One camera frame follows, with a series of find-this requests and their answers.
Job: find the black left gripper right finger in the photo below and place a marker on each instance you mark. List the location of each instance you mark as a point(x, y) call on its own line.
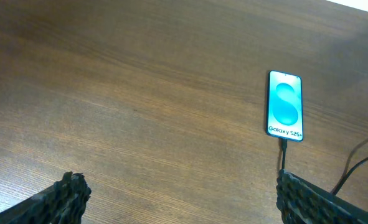
point(301, 202)

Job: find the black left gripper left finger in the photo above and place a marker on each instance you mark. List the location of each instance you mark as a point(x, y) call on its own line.
point(63, 202)

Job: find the blue Samsung smartphone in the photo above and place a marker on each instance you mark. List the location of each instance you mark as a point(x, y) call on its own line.
point(284, 118)

